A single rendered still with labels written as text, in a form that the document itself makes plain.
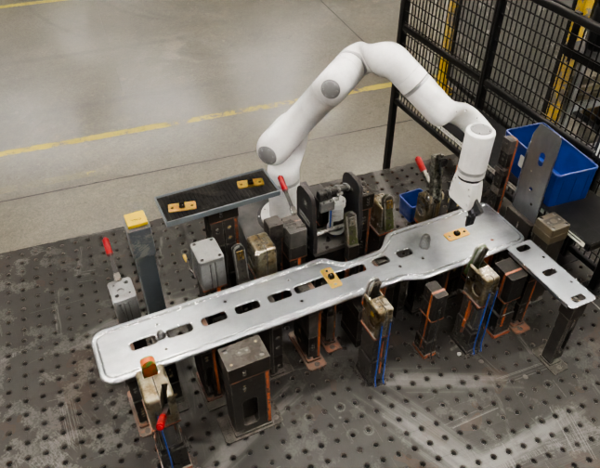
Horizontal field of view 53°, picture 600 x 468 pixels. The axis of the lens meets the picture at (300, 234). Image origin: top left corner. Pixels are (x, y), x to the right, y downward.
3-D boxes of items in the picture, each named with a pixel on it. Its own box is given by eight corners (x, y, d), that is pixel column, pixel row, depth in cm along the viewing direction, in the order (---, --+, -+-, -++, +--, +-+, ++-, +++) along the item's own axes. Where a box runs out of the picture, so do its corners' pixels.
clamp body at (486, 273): (463, 361, 199) (485, 288, 176) (442, 335, 207) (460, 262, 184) (486, 351, 202) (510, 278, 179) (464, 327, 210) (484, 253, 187)
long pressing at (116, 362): (105, 396, 155) (104, 393, 154) (88, 334, 170) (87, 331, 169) (528, 241, 199) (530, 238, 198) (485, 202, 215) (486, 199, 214)
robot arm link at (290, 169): (261, 183, 223) (256, 129, 206) (284, 155, 234) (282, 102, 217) (290, 192, 219) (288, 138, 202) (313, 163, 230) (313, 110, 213)
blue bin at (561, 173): (547, 207, 206) (558, 176, 197) (497, 159, 227) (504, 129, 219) (588, 198, 210) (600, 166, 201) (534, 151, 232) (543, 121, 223)
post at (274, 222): (272, 313, 214) (268, 227, 188) (267, 304, 217) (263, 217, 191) (285, 308, 216) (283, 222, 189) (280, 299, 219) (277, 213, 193)
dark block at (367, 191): (354, 287, 224) (361, 196, 196) (345, 274, 228) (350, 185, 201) (365, 282, 225) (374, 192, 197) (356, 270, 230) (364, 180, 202)
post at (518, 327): (516, 335, 207) (538, 275, 188) (495, 313, 214) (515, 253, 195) (530, 329, 209) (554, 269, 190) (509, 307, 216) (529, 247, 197)
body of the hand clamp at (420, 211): (415, 276, 228) (428, 202, 205) (405, 264, 233) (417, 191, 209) (428, 271, 230) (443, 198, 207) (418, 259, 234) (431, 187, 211)
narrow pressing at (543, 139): (533, 225, 204) (562, 138, 181) (510, 205, 212) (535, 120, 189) (534, 224, 204) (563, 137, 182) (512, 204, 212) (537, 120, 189)
